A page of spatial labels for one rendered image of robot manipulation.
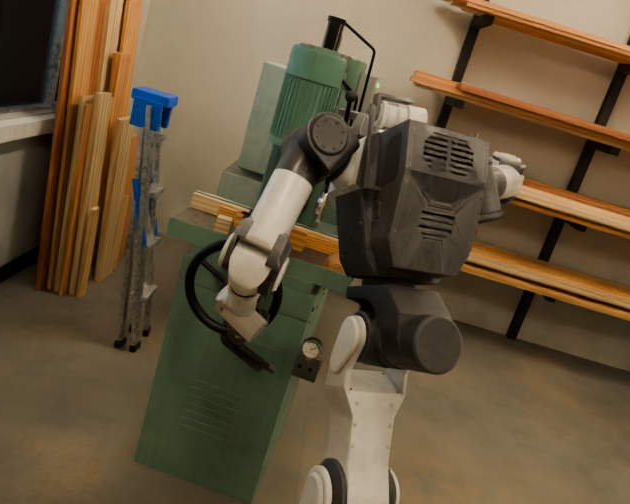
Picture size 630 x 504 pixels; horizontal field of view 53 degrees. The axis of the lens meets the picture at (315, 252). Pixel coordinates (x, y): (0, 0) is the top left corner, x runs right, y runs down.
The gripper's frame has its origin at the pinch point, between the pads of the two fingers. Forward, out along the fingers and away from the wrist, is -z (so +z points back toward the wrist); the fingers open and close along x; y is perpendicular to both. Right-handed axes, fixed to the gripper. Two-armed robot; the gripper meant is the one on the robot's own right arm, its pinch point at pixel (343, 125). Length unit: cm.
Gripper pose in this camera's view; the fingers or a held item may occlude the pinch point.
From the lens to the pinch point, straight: 191.3
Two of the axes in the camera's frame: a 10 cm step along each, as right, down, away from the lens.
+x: -3.1, 7.8, -5.4
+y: -1.0, 5.4, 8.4
